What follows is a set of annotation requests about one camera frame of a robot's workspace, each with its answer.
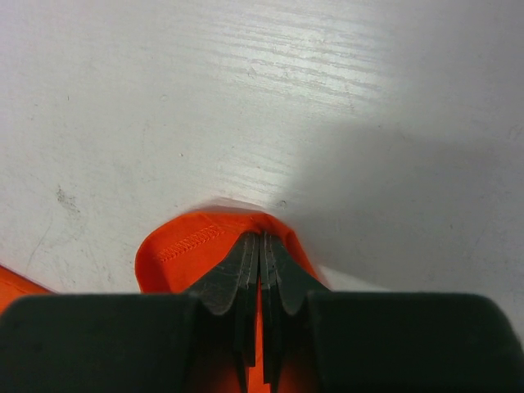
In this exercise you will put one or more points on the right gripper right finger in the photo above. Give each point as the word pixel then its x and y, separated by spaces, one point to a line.
pixel 285 286

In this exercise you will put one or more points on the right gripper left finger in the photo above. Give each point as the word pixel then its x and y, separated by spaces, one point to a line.
pixel 219 326

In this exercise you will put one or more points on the orange t shirt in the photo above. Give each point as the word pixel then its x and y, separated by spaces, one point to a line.
pixel 182 250

